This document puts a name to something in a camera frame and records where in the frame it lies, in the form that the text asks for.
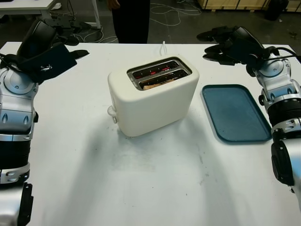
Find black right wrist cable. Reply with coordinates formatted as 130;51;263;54
265;47;301;64

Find black waste bin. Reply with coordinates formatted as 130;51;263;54
264;0;289;21

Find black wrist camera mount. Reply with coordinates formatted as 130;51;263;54
217;50;258;68
22;44;78;84

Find browned toast slice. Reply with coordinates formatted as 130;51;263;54
143;79;176;91

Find stacked wooden crates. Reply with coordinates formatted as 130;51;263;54
198;0;301;12

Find white floor cable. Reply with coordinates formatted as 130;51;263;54
150;3;203;27

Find dark blue plastic tray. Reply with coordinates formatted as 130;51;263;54
200;84;273;144

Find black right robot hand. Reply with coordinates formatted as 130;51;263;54
196;25;266;58

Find white background desk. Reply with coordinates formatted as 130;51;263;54
0;0;103;30

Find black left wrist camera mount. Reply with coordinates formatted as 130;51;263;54
22;44;78;84

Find person in black trousers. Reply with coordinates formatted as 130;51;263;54
107;0;151;44

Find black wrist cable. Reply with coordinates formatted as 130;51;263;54
265;47;301;64
0;53;25;71

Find cream white toaster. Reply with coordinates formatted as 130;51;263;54
107;56;200;137

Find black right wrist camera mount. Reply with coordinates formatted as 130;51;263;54
217;50;258;68

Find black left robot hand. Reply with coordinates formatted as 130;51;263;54
17;19;90;61

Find white toaster power cord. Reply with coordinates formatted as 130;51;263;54
154;40;168;57

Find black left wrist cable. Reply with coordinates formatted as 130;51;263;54
0;53;25;71

